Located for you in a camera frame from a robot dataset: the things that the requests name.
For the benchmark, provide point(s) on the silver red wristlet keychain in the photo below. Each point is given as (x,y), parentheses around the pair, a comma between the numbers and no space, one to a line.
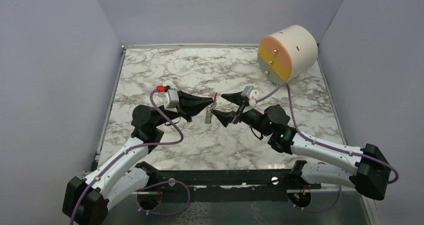
(210,109)

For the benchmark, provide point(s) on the round cream drawer cabinet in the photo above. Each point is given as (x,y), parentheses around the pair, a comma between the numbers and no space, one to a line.
(286,54)

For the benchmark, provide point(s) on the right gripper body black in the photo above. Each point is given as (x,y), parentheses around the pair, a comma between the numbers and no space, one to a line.
(252,117)

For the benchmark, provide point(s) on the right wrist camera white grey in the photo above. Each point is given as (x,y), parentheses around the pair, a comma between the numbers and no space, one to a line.
(249,96)

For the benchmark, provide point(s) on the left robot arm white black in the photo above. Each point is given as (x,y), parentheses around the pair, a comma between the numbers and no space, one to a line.
(88,200)

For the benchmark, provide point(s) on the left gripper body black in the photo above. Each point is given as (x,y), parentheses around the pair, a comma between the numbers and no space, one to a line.
(181,111)

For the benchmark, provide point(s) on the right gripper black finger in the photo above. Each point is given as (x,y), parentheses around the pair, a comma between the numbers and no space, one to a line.
(235,98)
(225,118)

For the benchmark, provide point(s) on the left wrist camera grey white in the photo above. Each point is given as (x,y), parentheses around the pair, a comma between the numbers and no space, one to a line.
(170,99)

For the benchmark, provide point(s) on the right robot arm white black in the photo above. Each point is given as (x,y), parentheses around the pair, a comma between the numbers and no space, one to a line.
(364,169)

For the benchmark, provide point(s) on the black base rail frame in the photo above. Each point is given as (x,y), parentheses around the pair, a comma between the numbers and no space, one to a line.
(206,186)

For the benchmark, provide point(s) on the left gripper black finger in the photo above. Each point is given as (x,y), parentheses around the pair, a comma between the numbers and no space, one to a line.
(194,109)
(195,99)

